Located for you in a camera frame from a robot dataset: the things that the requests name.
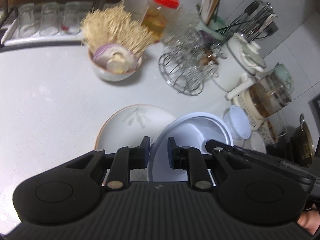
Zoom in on wire cup rack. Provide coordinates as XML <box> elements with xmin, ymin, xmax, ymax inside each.
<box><xmin>158</xmin><ymin>15</ymin><xmax>225</xmax><ymax>96</ymax></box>

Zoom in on upturned glass cup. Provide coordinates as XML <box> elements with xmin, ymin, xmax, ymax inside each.
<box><xmin>61</xmin><ymin>2</ymin><xmax>80</xmax><ymax>35</ymax></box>
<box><xmin>18</xmin><ymin>3</ymin><xmax>37</xmax><ymax>38</ymax></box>
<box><xmin>39</xmin><ymin>2</ymin><xmax>60</xmax><ymax>36</ymax></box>

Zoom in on white drip tray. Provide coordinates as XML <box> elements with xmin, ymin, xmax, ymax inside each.
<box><xmin>1</xmin><ymin>12</ymin><xmax>83</xmax><ymax>47</ymax></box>

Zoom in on green chopstick holder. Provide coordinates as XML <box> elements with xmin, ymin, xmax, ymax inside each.
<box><xmin>195</xmin><ymin>15</ymin><xmax>228</xmax><ymax>41</ymax></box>

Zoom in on white ceramic bowl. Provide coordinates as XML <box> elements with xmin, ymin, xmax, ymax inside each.
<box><xmin>244</xmin><ymin>132</ymin><xmax>267</xmax><ymax>154</ymax></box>

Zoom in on small pale blue plastic bowl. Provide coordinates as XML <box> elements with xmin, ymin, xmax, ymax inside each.
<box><xmin>223</xmin><ymin>105</ymin><xmax>251</xmax><ymax>140</ymax></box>

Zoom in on person's right hand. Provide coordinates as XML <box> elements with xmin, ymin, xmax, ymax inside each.
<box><xmin>297</xmin><ymin>209</ymin><xmax>320</xmax><ymax>235</ymax></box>

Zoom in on bowl with onion and garlic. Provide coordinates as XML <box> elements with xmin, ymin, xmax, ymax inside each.
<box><xmin>88</xmin><ymin>43</ymin><xmax>142</xmax><ymax>82</ymax></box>

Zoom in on bundle of wooden chopsticks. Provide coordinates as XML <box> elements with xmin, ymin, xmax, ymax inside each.
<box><xmin>199</xmin><ymin>0</ymin><xmax>220</xmax><ymax>25</ymax></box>

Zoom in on large pale blue plastic bowl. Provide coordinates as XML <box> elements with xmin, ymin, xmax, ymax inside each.
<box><xmin>147</xmin><ymin>112</ymin><xmax>234</xmax><ymax>182</ymax></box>

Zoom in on red-lidded plastic jar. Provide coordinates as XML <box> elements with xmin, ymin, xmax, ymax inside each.
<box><xmin>141</xmin><ymin>0</ymin><xmax>180</xmax><ymax>41</ymax></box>

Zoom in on dark frying pan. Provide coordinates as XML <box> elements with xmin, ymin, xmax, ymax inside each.
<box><xmin>290</xmin><ymin>113</ymin><xmax>315</xmax><ymax>167</ymax></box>

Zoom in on glass health kettle with base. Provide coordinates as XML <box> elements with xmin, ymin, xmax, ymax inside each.
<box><xmin>232</xmin><ymin>70</ymin><xmax>293</xmax><ymax>131</ymax></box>

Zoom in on white plate with leaf pattern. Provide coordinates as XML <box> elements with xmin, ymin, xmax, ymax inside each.
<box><xmin>95</xmin><ymin>104</ymin><xmax>176</xmax><ymax>153</ymax></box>

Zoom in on patterned bowl with spices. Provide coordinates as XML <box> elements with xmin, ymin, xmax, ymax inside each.
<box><xmin>258</xmin><ymin>119</ymin><xmax>279</xmax><ymax>145</ymax></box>

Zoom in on hanging utensils on wall rack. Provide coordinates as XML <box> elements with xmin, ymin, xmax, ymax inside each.
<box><xmin>216</xmin><ymin>0</ymin><xmax>278</xmax><ymax>42</ymax></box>

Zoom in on white electric cooking pot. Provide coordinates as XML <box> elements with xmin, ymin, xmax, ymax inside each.
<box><xmin>213</xmin><ymin>33</ymin><xmax>266</xmax><ymax>93</ymax></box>

